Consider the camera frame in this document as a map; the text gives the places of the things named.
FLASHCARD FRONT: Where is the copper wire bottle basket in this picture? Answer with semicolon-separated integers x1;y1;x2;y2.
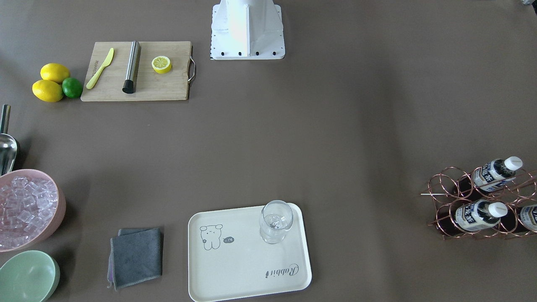
421;167;536;241

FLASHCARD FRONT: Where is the tea bottle front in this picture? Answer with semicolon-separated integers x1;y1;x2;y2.
435;199;508;237
500;204;537;233

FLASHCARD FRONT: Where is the tea bottle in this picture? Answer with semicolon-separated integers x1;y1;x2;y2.
500;204;537;233
435;199;508;237
451;156;523;200

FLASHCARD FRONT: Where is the tea bottle rear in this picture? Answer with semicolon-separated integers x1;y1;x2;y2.
451;156;523;200

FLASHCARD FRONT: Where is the clear wine glass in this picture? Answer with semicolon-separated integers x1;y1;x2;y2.
259;200;294;245

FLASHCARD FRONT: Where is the cream rabbit tray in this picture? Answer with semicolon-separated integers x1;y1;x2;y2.
188;203;312;302

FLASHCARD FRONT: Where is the wooden cutting board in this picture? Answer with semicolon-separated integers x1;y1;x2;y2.
81;41;195;102

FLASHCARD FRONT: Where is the half lemon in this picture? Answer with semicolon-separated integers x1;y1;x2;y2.
151;56;172;74

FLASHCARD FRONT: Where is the steel cylinder muddler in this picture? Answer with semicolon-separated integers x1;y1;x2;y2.
122;41;141;94

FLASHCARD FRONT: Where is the grey folded cloth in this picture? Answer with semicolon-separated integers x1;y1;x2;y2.
107;228;162;291

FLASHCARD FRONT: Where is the yellow plastic knife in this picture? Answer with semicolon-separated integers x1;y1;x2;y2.
86;48;115;89

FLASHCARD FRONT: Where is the green lime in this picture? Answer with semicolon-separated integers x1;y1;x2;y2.
61;77;83;98

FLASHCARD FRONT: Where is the upper whole lemon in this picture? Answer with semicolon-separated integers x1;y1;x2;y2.
40;63;70;84

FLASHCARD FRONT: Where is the whole lemon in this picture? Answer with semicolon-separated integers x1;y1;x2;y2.
40;63;70;84
32;80;64;102

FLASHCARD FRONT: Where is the lower whole lemon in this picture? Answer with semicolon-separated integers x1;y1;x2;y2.
32;80;64;102

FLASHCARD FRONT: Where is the pink bowl of ice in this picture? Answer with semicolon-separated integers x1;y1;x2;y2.
0;169;66;253

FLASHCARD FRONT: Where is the steel ice scoop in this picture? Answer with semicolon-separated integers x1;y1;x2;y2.
0;104;18;176

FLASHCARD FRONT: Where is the green empty bowl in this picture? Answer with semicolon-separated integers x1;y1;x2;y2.
0;250;60;302

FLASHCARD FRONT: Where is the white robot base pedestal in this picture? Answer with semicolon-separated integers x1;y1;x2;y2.
210;0;286;60

